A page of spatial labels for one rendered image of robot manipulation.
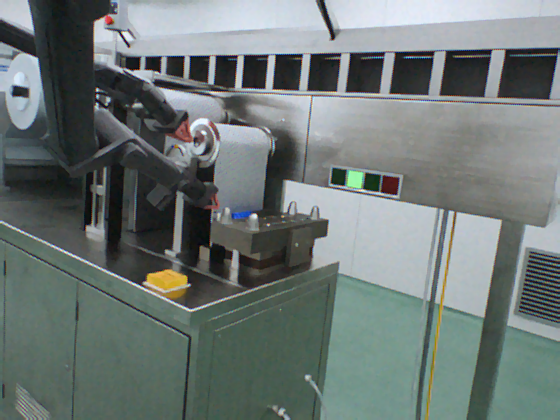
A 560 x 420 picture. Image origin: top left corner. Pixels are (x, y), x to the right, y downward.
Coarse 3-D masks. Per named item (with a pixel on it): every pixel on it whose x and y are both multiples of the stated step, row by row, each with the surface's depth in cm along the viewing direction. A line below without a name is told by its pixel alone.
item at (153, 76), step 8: (136, 72) 147; (144, 72) 145; (152, 72) 143; (152, 80) 143; (160, 80) 150; (168, 80) 154; (176, 80) 152; (184, 80) 154; (192, 80) 157; (192, 88) 168; (200, 88) 164; (208, 88) 169; (216, 88) 167; (224, 88) 170
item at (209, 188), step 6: (198, 180) 125; (192, 186) 123; (198, 186) 124; (204, 186) 127; (210, 186) 127; (186, 192) 123; (192, 192) 123; (198, 192) 125; (204, 192) 126; (210, 192) 126; (186, 198) 129; (192, 198) 126; (198, 198) 126; (204, 198) 126; (204, 204) 125
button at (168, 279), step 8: (160, 272) 113; (168, 272) 113; (176, 272) 114; (152, 280) 109; (160, 280) 108; (168, 280) 108; (176, 280) 109; (184, 280) 112; (160, 288) 108; (168, 288) 108
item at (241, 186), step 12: (216, 168) 132; (228, 168) 136; (240, 168) 141; (252, 168) 145; (264, 168) 150; (216, 180) 133; (228, 180) 137; (240, 180) 142; (252, 180) 146; (264, 180) 151; (228, 192) 138; (240, 192) 142; (252, 192) 147; (228, 204) 139; (240, 204) 143; (252, 204) 148
